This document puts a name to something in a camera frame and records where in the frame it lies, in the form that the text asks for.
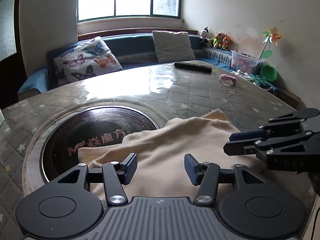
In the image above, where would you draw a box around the black remote control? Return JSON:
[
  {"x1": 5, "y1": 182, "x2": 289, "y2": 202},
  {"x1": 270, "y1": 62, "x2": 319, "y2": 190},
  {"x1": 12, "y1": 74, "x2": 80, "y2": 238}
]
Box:
[{"x1": 174, "y1": 62, "x2": 212, "y2": 74}]

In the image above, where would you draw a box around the orange tiger plush toy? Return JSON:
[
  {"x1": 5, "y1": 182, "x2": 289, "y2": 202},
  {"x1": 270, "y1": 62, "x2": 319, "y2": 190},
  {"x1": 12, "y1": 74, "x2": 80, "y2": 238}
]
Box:
[{"x1": 221, "y1": 35, "x2": 231, "y2": 50}]

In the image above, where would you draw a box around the grey plain pillow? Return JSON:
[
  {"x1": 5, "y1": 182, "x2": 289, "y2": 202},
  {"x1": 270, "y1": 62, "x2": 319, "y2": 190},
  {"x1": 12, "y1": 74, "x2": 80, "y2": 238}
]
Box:
[{"x1": 152, "y1": 30, "x2": 196, "y2": 63}]

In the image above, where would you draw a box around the cream garment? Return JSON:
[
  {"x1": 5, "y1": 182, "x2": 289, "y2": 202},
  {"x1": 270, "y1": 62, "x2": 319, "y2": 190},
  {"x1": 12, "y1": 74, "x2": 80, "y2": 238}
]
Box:
[{"x1": 78, "y1": 109, "x2": 265, "y2": 199}]

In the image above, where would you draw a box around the colourful paper pinwheel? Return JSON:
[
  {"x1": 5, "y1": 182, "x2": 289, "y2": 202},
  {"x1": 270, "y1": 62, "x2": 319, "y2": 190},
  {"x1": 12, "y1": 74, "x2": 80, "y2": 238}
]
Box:
[{"x1": 258, "y1": 27, "x2": 281, "y2": 60}]

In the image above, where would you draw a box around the pink knitted item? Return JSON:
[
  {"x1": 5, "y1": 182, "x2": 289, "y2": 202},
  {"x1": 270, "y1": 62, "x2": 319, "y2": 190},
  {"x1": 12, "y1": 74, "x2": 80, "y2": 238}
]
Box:
[{"x1": 219, "y1": 74, "x2": 237, "y2": 87}]

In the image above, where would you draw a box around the dark wooden door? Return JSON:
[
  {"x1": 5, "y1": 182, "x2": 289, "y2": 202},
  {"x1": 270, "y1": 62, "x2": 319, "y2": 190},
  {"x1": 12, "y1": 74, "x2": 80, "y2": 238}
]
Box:
[{"x1": 1, "y1": 0, "x2": 27, "y2": 109}]

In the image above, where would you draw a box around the butterfly print pillow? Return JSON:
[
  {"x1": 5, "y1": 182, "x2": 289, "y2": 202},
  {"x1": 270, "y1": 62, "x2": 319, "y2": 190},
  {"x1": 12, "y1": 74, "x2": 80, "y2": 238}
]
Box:
[{"x1": 54, "y1": 36, "x2": 122, "y2": 86}]

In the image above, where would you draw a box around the green plastic bucket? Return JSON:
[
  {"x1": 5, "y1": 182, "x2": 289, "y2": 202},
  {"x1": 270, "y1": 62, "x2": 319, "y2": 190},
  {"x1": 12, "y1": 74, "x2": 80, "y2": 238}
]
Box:
[{"x1": 260, "y1": 65, "x2": 278, "y2": 82}]

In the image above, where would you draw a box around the grey quilted star tablecloth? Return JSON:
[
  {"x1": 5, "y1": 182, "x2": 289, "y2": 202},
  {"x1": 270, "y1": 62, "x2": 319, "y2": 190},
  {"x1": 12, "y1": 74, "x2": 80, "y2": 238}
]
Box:
[{"x1": 1, "y1": 63, "x2": 316, "y2": 239}]

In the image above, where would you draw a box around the clear plastic storage box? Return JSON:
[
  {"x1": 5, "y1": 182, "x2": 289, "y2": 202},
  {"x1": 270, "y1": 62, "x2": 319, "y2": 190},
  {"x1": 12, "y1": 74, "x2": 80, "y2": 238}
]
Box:
[{"x1": 231, "y1": 50, "x2": 258, "y2": 74}]

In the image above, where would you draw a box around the brown green plush toy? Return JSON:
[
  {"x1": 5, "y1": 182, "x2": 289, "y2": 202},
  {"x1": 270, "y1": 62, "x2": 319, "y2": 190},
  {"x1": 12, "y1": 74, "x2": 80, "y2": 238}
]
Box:
[{"x1": 208, "y1": 32, "x2": 225, "y2": 49}]

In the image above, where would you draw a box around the round black induction cooktop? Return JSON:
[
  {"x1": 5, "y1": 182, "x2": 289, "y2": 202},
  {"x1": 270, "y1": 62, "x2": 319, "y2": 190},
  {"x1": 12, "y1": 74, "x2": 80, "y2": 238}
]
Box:
[{"x1": 41, "y1": 105, "x2": 159, "y2": 182}]

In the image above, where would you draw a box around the black white plush toy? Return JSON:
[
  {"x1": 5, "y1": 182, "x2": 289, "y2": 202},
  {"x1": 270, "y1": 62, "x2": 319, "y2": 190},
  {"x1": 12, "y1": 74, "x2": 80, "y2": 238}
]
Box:
[{"x1": 200, "y1": 27, "x2": 212, "y2": 46}]

